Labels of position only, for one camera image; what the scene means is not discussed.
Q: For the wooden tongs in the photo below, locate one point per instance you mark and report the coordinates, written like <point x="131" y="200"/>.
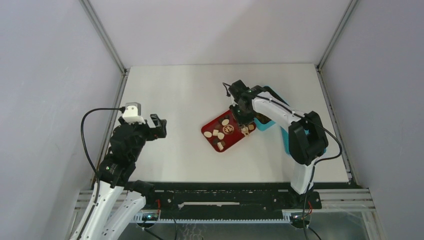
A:
<point x="245" y="131"/>

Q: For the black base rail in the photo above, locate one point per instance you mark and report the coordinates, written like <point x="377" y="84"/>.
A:
<point x="213" y="201"/>

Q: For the teal chocolate box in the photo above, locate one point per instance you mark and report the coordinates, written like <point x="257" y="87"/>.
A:
<point x="262" y="122"/>

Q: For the red chocolate tray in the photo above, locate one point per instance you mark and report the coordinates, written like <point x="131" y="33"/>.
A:
<point x="223" y="132"/>

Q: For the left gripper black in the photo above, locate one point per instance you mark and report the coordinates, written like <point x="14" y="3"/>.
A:
<point x="160" y="124"/>

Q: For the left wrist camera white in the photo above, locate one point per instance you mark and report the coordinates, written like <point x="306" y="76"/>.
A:
<point x="132" y="113"/>

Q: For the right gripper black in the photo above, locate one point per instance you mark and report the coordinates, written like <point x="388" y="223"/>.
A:
<point x="241" y="121"/>

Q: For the teal box lid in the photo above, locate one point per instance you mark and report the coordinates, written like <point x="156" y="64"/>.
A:
<point x="285" y="139"/>

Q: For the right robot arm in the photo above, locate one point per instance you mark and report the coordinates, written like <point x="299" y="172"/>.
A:
<point x="307" y="140"/>

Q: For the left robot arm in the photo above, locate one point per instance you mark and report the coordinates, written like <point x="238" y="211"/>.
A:
<point x="115" y="200"/>

